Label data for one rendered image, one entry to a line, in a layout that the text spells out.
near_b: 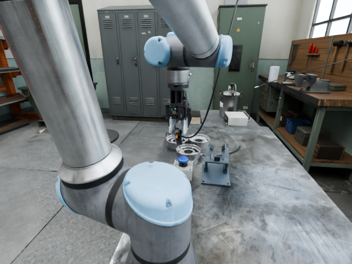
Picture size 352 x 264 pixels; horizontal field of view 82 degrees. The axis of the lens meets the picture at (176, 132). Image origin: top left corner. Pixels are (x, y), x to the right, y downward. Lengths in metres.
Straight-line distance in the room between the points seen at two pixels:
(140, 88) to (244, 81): 1.83
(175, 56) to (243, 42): 3.22
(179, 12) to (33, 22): 0.19
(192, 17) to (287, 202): 0.59
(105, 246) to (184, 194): 1.34
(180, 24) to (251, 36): 3.42
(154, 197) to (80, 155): 0.14
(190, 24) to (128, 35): 3.39
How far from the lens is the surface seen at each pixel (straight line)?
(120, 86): 3.86
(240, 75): 3.76
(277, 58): 4.25
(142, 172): 0.37
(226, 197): 0.69
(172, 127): 0.74
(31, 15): 0.31
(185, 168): 0.72
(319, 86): 2.43
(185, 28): 0.38
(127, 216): 0.36
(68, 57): 0.31
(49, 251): 1.77
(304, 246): 0.63
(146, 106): 3.78
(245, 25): 3.76
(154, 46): 0.55
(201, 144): 0.94
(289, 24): 4.30
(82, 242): 1.72
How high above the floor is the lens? 1.23
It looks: 22 degrees down
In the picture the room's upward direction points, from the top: straight up
